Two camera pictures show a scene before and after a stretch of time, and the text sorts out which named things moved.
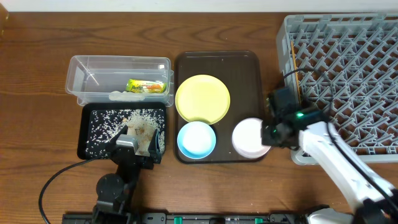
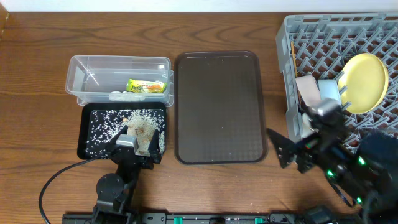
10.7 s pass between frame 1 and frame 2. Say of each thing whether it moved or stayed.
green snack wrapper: stayed
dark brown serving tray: stayed
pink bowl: moved
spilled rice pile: stayed
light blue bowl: moved
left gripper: stayed
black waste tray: stayed
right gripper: moved
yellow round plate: moved
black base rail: stayed
